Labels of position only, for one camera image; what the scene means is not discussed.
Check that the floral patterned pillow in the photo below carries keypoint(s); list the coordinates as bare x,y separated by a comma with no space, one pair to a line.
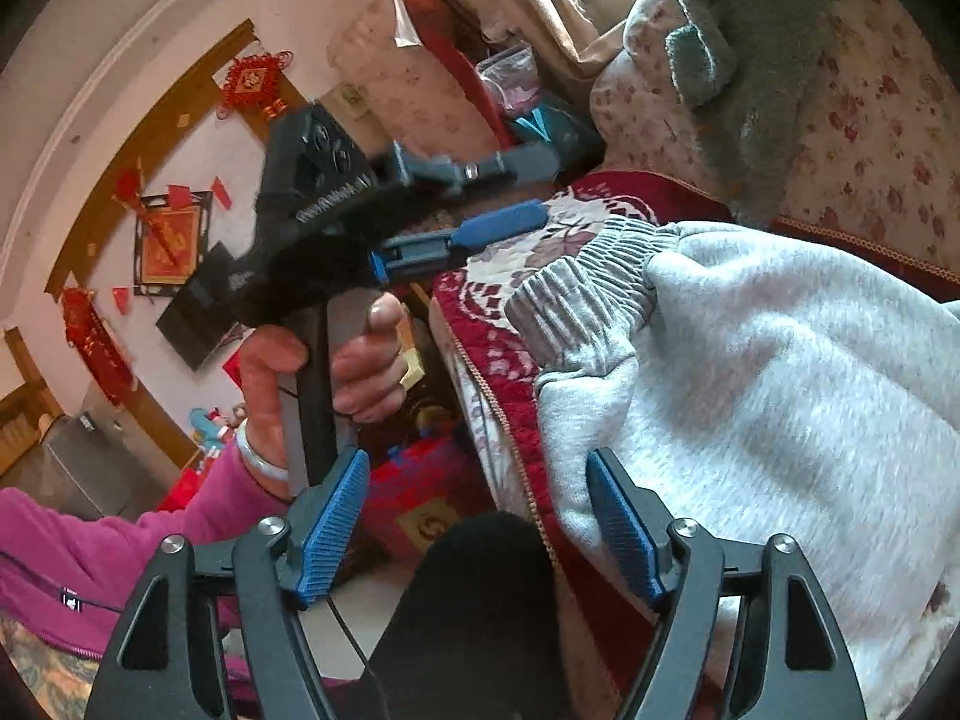
885,127

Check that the red hanging decoration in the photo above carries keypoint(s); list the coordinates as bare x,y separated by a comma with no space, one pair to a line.
94,345

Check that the red door poster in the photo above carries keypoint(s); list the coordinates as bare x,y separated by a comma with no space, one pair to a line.
169,244

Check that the red knot wall decoration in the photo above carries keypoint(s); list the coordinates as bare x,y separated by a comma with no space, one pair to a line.
251,82

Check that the teal bag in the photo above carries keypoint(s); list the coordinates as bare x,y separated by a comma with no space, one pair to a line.
559,135

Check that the red gift box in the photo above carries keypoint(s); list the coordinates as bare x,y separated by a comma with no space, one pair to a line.
442,502

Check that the grey pants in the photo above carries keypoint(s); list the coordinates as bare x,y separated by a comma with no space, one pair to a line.
750,390

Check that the patterned cloth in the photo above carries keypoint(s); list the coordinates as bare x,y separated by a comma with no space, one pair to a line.
41,667

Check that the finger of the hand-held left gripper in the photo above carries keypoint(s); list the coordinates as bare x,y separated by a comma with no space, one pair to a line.
502,225
517,161

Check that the person's left hand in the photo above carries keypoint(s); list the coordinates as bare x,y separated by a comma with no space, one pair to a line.
371,367

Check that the grey cabinet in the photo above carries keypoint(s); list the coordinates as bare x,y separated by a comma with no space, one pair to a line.
82,465

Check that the person's leg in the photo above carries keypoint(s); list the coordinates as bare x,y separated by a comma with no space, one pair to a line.
465,615

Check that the beige floral cushion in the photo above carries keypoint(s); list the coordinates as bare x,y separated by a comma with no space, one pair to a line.
390,75

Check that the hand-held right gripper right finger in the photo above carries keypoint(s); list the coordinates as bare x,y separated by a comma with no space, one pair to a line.
622,532

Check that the person's left forearm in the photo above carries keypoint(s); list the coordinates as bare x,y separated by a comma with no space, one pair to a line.
112,547

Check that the teal fleece jacket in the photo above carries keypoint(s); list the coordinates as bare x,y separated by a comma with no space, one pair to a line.
765,52

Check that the red cloth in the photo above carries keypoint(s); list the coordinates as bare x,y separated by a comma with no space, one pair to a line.
450,52

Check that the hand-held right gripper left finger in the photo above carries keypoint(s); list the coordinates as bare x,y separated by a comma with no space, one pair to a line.
334,532

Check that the pink plastic bag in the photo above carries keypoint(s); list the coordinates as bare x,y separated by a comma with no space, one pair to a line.
514,79

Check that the floral fleece blanket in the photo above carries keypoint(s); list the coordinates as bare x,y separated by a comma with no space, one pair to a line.
487,330

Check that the colourful toy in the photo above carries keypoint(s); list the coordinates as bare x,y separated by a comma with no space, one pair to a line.
214,435

